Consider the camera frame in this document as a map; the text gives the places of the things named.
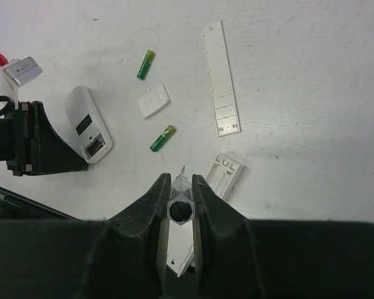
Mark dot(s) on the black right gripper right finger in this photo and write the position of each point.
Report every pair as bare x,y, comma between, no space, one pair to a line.
289,259

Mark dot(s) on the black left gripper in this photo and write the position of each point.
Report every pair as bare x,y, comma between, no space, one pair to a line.
30,145

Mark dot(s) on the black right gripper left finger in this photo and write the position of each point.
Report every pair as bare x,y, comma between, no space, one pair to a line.
45,253

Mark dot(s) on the green and white battery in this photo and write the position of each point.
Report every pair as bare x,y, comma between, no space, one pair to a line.
163,138

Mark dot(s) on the white battery cover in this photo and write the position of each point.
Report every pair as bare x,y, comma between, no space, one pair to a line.
155,100

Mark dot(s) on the black battery in remote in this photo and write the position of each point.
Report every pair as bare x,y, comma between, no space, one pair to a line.
94,147

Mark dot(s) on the white plastic tray strip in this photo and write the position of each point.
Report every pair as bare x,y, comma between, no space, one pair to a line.
219,80

